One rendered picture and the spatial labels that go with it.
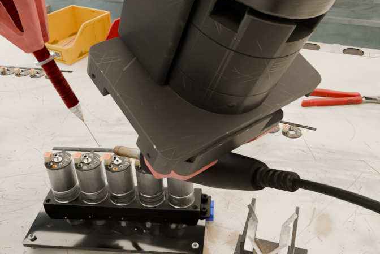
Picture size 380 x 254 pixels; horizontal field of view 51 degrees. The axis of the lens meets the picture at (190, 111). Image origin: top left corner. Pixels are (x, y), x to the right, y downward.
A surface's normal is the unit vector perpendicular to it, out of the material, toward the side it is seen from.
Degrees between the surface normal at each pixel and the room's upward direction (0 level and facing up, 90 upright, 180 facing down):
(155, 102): 28
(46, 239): 0
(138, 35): 90
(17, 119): 0
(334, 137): 0
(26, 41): 99
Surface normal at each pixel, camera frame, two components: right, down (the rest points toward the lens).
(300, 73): 0.27, -0.56
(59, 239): -0.04, -0.85
